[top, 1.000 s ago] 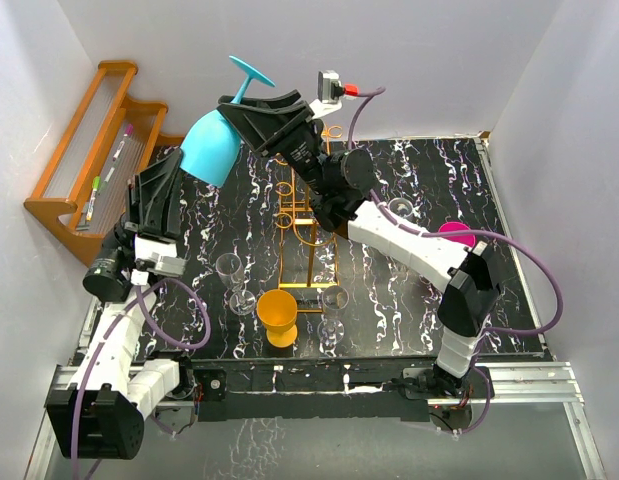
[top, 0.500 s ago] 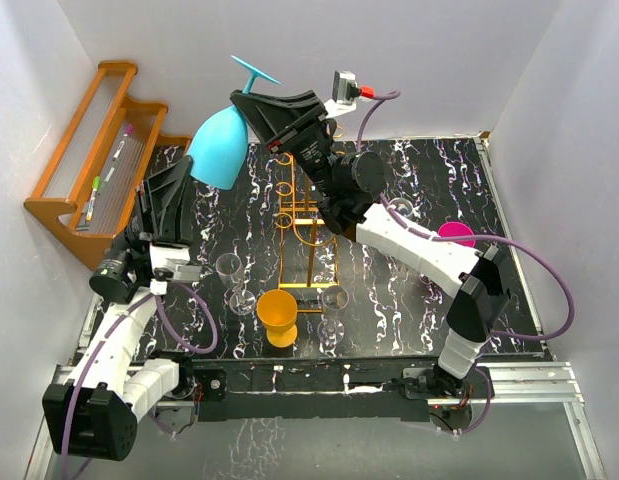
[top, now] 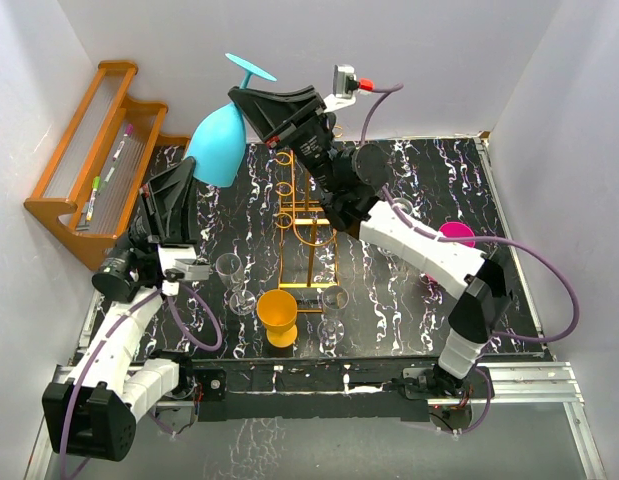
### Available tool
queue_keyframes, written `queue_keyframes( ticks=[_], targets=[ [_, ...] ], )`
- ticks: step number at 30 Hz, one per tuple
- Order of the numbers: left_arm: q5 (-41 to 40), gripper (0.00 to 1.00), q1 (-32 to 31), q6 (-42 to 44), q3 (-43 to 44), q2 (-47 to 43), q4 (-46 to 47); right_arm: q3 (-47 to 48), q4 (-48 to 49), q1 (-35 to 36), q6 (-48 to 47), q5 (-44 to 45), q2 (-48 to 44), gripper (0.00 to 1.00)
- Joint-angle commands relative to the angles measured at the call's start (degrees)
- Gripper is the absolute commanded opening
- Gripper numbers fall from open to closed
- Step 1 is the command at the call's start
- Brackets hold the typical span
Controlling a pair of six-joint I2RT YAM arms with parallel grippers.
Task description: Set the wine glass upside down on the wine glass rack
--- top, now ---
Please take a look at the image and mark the wooden stepped shelf rack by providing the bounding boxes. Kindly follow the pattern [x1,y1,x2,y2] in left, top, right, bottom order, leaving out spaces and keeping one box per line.
[24,60,189,270]

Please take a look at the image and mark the orange plastic wine glass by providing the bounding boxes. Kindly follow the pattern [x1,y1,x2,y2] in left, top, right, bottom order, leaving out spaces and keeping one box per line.
[257,289,298,348]

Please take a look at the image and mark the magenta plastic wine glass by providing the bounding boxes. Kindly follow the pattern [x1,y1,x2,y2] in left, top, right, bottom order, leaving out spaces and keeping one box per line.
[423,221,477,286]

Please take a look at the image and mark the gold wire glass rack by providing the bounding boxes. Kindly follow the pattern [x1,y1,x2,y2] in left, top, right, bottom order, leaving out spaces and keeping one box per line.
[274,149,340,314]

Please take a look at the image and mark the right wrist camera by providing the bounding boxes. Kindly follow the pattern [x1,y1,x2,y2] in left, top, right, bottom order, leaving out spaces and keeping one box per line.
[332,64,375,100]

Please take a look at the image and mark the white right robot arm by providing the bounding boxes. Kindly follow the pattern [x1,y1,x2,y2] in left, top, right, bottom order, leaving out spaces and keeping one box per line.
[228,87,513,397]

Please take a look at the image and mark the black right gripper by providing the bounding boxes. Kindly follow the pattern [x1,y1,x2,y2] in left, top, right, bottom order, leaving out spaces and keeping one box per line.
[229,88,341,196]

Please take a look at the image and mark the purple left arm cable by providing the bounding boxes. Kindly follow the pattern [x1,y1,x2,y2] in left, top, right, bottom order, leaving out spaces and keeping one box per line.
[58,284,225,480]

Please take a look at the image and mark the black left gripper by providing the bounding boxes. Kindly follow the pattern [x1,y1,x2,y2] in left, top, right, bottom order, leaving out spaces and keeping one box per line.
[115,157,200,262]

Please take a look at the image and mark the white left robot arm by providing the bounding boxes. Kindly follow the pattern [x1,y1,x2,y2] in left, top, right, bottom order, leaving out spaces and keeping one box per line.
[42,157,210,461]

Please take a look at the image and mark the clear flute glass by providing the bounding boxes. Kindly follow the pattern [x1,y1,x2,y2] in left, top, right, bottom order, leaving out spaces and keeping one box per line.
[215,253,256,316]

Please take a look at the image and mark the pink cap marker pen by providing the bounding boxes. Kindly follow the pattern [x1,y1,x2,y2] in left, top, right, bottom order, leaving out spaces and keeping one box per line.
[110,124,134,171]

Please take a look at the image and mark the green cap marker pen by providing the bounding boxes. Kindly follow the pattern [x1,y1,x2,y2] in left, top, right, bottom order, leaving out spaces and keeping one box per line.
[84,176,101,223]

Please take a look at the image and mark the aluminium frame rail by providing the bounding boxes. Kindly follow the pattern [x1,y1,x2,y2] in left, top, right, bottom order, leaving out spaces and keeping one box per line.
[23,359,608,480]

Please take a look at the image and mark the blue plastic wine glass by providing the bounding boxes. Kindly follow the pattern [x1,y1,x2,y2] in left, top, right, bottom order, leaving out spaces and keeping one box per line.
[188,52,278,189]

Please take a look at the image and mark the grey clear wine glass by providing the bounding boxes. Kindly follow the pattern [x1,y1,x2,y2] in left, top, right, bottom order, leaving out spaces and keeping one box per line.
[378,196,415,259]

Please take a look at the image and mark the clear wine glass front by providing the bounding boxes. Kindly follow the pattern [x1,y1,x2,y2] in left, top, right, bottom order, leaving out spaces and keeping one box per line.
[318,285,349,347]

